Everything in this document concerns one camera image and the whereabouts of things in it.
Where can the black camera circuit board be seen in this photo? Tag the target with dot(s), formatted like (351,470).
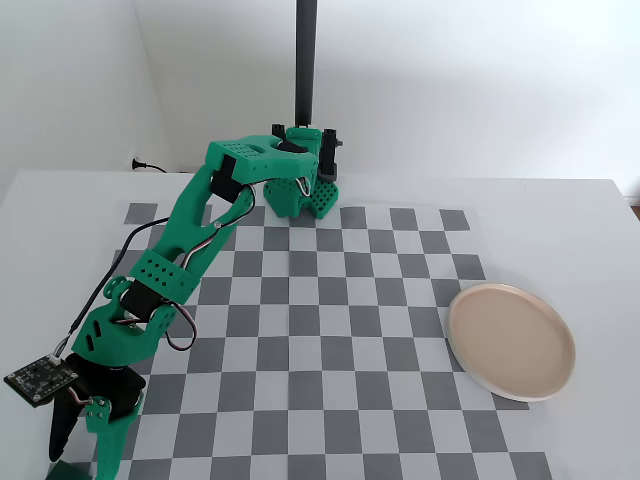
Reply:
(37,380)

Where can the black vertical pole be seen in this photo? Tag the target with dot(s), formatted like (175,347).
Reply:
(306,60)

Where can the grey white checkerboard mat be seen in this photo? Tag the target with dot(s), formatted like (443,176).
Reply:
(325,325)

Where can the beige round plate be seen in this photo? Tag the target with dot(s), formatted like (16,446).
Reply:
(510,340)

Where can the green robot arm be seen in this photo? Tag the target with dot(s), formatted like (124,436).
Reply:
(200,215)

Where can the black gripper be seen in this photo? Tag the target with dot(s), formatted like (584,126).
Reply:
(114,391)

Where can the green dice cube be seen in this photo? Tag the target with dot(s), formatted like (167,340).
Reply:
(70,472)

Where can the green perforated robot base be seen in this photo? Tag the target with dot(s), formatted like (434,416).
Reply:
(322,200)

